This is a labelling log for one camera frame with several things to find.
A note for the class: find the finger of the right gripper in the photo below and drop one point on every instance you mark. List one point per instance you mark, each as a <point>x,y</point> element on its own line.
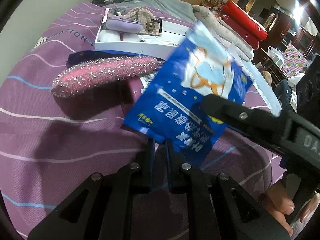
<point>256,124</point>

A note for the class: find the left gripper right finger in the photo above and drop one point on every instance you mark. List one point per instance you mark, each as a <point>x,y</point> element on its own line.
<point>218,207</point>

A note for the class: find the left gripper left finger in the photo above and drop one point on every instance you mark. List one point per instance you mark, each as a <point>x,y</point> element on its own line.
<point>101,206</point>

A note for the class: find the blue eye mask packet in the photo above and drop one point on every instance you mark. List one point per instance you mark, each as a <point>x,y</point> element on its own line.
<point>169,108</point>

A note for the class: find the pink glitter pouch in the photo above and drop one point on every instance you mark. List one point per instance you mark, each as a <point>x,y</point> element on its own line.
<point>95,73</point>

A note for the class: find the beige plaid cloth bag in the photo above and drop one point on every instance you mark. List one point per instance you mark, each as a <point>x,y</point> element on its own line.
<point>151,24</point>

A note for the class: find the lavender soft pouch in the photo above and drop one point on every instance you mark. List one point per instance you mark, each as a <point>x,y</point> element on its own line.
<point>124,26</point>

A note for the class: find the white black plush toy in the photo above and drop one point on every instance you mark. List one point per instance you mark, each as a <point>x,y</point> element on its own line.
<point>115,36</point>

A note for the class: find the green plaid cloth doll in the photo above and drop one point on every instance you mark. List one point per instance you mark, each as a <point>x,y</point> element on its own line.
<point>115,12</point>

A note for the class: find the person's right hand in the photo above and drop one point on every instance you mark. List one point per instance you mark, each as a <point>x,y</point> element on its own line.
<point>277,202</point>

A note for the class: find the purple striped bed sheet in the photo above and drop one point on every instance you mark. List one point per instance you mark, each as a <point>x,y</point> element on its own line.
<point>49,145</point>

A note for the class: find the red folded quilt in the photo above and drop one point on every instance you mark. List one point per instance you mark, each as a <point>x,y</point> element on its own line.
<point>238,20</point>

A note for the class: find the cream folded quilt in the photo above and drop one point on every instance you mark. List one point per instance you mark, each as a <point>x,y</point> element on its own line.
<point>222,32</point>

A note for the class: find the white cardboard box tray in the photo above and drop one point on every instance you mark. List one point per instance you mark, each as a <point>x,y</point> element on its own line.
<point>170,32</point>

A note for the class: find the grey blanket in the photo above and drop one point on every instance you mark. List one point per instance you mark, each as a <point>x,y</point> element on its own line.
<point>177,8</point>

